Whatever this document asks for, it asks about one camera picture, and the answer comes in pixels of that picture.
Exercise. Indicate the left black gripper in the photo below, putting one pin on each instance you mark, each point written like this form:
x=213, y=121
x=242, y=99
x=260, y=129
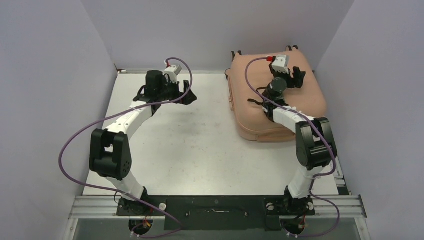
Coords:
x=188, y=99

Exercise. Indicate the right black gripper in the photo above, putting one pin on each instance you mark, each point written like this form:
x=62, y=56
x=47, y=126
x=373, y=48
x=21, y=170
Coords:
x=299, y=77

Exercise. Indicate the pink suitcase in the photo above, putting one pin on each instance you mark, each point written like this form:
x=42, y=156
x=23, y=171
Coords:
x=247, y=78

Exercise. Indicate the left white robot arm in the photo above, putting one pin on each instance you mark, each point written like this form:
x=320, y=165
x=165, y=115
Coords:
x=110, y=152

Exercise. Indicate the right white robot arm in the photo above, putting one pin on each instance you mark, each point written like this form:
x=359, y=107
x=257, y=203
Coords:
x=314, y=141

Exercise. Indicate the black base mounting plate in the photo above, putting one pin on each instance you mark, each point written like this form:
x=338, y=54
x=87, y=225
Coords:
x=230, y=212

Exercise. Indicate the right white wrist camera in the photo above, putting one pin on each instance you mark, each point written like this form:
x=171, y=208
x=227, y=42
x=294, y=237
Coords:
x=279, y=63

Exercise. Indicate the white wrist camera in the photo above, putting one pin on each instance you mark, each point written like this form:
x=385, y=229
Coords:
x=173, y=69
x=279, y=63

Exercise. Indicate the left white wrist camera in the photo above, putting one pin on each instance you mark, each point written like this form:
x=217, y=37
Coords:
x=173, y=69

